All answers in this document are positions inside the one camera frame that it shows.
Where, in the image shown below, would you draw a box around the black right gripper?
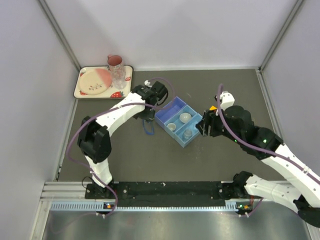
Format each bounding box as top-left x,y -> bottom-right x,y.
195,106 -> 243,145

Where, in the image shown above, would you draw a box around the blue safety glasses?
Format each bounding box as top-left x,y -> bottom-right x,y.
142,120 -> 155,136

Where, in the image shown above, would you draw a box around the white round lid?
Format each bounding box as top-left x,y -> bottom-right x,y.
179,112 -> 192,124

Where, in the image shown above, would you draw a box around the yellow test tube rack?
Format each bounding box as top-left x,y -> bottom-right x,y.
209,106 -> 217,111

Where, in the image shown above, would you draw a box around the small white round cap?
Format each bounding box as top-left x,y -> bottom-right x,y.
167,123 -> 176,131

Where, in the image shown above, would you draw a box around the blue divided storage bin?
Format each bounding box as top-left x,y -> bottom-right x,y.
155,96 -> 202,148

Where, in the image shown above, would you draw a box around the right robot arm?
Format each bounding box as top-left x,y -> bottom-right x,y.
195,105 -> 320,228

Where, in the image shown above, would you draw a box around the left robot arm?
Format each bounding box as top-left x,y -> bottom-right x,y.
77,81 -> 169,199

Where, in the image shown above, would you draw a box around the clear plastic bottle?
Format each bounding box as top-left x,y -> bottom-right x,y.
109,63 -> 127,89

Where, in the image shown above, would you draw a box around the strawberry pattern tray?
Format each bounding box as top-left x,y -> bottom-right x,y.
73,65 -> 134,99

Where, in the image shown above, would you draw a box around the pink cream plate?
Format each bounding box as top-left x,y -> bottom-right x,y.
78,68 -> 112,96

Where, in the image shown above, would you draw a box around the pink mug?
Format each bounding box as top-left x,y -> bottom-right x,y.
107,54 -> 123,73

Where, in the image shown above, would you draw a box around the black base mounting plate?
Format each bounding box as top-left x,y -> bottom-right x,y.
84,181 -> 251,208

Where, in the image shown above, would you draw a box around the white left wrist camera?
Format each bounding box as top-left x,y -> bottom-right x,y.
144,80 -> 153,88

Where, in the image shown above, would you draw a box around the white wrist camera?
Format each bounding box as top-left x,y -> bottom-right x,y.
144,80 -> 153,88
215,91 -> 235,110

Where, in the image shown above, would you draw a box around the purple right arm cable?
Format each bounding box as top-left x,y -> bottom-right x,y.
216,83 -> 320,218

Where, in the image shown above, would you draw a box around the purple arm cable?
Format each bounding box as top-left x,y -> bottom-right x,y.
216,83 -> 320,218
65,76 -> 176,216

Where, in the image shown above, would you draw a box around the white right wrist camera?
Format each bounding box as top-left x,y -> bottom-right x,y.
215,91 -> 235,110

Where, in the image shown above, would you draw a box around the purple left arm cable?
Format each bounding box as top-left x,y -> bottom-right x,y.
65,76 -> 176,216

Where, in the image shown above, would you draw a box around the white slotted cable duct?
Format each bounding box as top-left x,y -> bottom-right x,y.
50,199 -> 244,213

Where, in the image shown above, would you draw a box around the aluminium frame rail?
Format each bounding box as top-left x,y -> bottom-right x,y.
40,181 -> 86,201

